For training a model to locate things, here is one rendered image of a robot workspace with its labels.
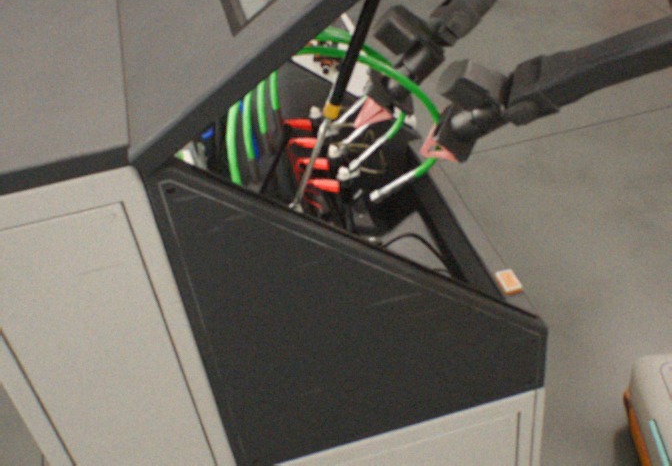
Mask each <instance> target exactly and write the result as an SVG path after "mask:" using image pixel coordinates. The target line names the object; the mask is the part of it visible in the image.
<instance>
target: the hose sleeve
mask: <svg viewBox="0 0 672 466"><path fill-rule="evenodd" d="M418 178H419V177H416V176H415V174H414V170H412V171H410V172H408V173H407V174H405V175H403V176H402V177H399V178H398V179H396V180H394V181H393V182H391V183H389V184H387V185H386V186H384V187H383V188H381V189H379V191H378V195H379V197H380V198H381V199H385V198H387V197H389V196H390V195H392V194H394V193H395V192H397V191H399V189H401V188H403V187H405V186H406V185H408V184H410V183H411V182H414V181H415V180H416V179H418Z"/></svg>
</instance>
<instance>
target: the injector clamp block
mask: <svg viewBox="0 0 672 466"><path fill-rule="evenodd" d="M313 170H314V173H315V175H316V177H317V180H323V179H322V177H321V175H320V172H319V170H318V168H315V167H313ZM352 180H353V178H352ZM353 188H354V194H356V193H357V192H358V189H357V187H356V184H355V182H354V180H353ZM322 193H323V195H324V197H325V200H326V202H327V205H328V207H329V209H330V212H331V217H330V218H326V219H321V217H320V215H319V212H318V210H317V207H316V205H314V204H315V202H314V200H313V197H312V195H311V192H307V191H305V192H304V195H305V197H306V198H307V199H308V200H310V201H311V202H312V203H314V204H312V203H310V202H308V201H307V202H308V205H309V208H310V210H311V213H312V215H313V217H315V218H317V219H320V220H322V221H324V222H327V223H329V224H331V225H333V226H336V227H338V228H340V229H343V227H342V225H341V222H340V220H339V218H338V214H337V213H336V211H335V208H334V206H333V204H332V201H331V199H330V197H329V194H328V192H327V190H326V189H322ZM353 208H354V211H355V216H354V217H355V224H356V232H357V236H360V237H362V238H364V239H366V240H369V241H371V242H373V244H376V245H378V246H382V245H383V244H382V239H381V237H380V235H379V233H378V231H377V229H376V227H375V225H374V223H373V221H372V219H371V217H370V214H369V212H368V210H367V208H366V206H365V204H364V202H363V200H362V198H361V199H360V200H359V201H358V202H357V203H356V204H355V205H354V206H353ZM343 230H344V229H343Z"/></svg>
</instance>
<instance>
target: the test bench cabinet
mask: <svg viewBox="0 0 672 466"><path fill-rule="evenodd" d="M544 395H545V388H544V387H542V388H539V389H536V390H532V391H529V392H525V393H522V394H518V395H515V396H511V397H508V398H503V399H500V400H497V402H493V403H490V404H486V405H483V406H479V407H476V408H472V409H469V410H466V411H462V412H459V413H455V414H451V415H447V416H444V417H440V418H437V419H433V420H430V421H427V422H423V423H420V424H416V425H413V426H409V427H406V428H402V429H398V430H394V431H391V432H388V433H384V434H381V435H377V436H374V437H370V438H367V439H363V440H360V441H356V442H353V443H350V444H345V445H342V446H338V447H335V448H331V449H328V450H324V451H321V452H318V454H314V455H311V456H307V457H304V458H300V459H297V460H292V461H289V462H285V463H282V464H279V465H275V466H539V459H540V446H541V434H542V421H543V409H544Z"/></svg>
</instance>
